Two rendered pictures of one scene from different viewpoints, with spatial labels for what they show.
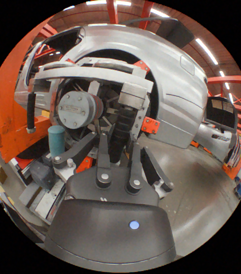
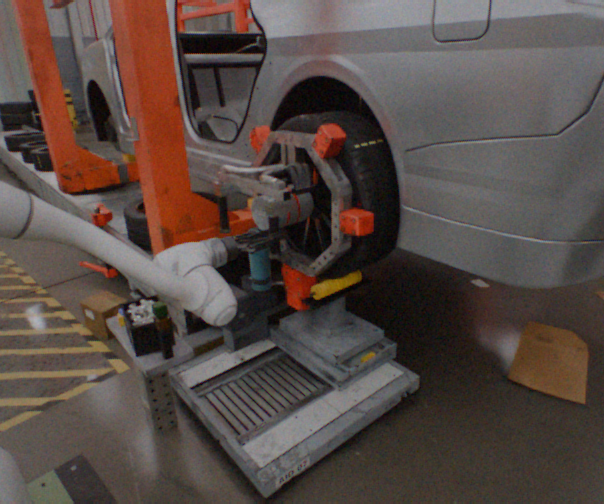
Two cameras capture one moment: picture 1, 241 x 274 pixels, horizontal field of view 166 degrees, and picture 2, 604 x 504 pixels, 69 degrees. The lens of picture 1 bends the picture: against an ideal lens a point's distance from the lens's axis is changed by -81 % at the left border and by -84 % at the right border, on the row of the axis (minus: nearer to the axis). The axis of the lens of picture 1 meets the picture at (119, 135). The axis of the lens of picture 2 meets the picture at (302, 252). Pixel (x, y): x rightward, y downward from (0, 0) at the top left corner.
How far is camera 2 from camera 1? 1.37 m
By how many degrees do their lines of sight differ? 52
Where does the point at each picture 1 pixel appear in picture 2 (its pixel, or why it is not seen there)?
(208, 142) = not seen: outside the picture
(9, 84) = (178, 174)
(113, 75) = (266, 191)
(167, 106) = (414, 177)
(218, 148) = not seen: outside the picture
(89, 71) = (255, 187)
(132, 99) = (269, 210)
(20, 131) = (206, 233)
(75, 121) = (264, 223)
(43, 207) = (202, 371)
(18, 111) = (201, 206)
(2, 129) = (175, 227)
